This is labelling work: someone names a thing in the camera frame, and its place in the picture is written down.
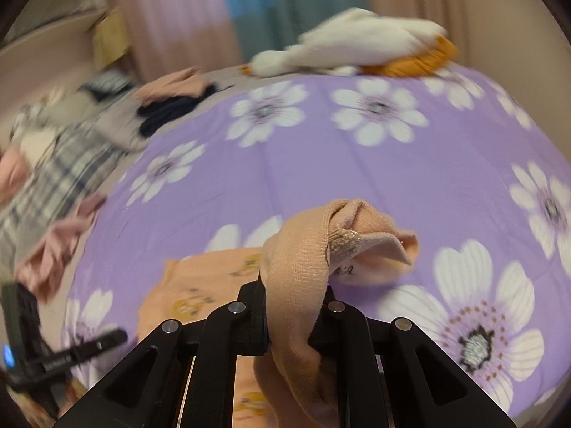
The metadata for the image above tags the grey plaid cloth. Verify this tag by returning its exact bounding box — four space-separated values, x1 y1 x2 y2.
0 110 131 269

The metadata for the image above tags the white plush goose toy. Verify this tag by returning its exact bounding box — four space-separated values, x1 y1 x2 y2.
240 8 458 78

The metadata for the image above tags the peach folded garment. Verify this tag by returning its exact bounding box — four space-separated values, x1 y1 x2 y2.
133 67 209 105

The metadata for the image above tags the dark navy garment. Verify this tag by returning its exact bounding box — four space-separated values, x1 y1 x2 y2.
136 82 226 138

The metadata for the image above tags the yellow wooden stool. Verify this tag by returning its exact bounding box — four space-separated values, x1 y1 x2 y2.
92 8 132 71

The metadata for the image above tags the pink crumpled garment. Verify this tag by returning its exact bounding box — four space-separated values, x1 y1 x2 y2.
15 193 107 304

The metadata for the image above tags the pink curtain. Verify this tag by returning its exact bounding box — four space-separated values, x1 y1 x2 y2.
110 0 243 80

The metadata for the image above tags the orange cartoon print garment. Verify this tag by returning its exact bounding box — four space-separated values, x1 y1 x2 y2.
135 198 420 428

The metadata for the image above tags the beige grey folded garment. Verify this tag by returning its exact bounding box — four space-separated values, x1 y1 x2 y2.
93 97 148 153

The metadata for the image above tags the purple floral bed sheet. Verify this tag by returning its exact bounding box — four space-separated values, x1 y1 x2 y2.
61 67 570 416

